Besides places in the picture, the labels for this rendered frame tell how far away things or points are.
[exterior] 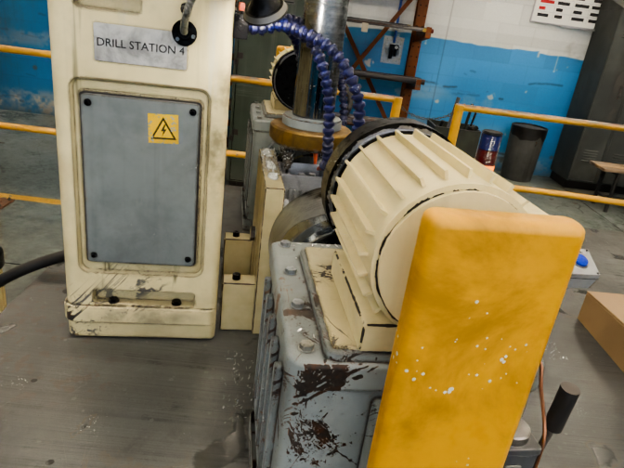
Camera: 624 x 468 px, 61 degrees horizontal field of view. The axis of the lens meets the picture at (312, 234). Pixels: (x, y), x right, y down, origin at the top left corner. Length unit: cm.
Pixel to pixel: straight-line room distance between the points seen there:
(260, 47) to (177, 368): 336
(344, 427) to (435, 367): 17
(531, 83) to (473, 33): 88
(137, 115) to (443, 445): 73
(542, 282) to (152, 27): 74
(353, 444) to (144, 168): 63
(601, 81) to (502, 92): 97
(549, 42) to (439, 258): 622
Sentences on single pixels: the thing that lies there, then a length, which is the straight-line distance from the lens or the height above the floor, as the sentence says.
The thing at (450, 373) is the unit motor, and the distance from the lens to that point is 47.
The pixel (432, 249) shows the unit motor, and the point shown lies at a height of 132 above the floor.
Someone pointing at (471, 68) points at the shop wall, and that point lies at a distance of 635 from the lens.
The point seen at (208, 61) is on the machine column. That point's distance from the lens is 96.
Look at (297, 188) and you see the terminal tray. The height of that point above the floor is 111.
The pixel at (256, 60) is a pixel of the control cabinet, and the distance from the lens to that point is 422.
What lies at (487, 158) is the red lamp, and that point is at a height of 114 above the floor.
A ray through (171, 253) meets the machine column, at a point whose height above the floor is 101.
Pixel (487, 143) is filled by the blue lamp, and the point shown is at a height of 119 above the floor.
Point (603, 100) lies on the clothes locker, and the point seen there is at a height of 99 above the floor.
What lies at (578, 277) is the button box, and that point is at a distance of 122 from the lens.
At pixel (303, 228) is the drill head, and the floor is 113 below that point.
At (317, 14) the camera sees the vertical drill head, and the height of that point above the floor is 147.
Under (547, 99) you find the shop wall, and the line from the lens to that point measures 668.
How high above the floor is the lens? 148
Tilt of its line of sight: 23 degrees down
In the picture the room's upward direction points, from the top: 8 degrees clockwise
